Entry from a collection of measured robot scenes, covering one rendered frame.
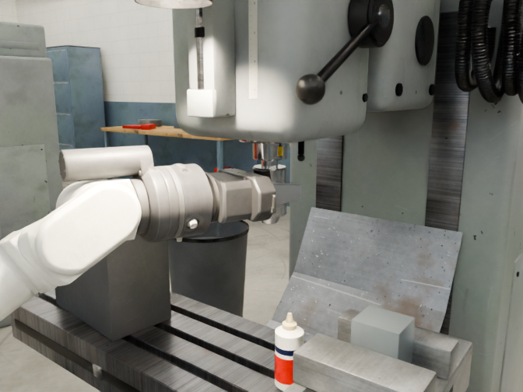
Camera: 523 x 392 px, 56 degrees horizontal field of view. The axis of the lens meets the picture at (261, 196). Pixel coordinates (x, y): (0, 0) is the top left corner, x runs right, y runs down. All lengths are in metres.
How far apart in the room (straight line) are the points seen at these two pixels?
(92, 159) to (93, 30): 7.99
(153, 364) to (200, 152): 5.99
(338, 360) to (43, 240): 0.34
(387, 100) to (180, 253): 2.02
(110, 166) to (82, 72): 7.39
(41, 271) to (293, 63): 0.33
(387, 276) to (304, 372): 0.41
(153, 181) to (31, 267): 0.15
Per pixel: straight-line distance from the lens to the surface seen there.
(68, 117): 7.90
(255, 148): 0.64
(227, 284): 2.64
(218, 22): 0.55
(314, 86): 0.48
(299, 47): 0.53
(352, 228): 1.02
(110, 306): 0.85
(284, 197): 0.64
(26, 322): 1.07
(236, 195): 0.59
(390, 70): 0.69
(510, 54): 0.73
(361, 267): 0.99
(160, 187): 0.55
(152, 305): 0.90
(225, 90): 0.55
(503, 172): 0.92
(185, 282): 2.64
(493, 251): 0.95
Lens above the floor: 1.37
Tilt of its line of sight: 12 degrees down
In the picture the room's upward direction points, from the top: straight up
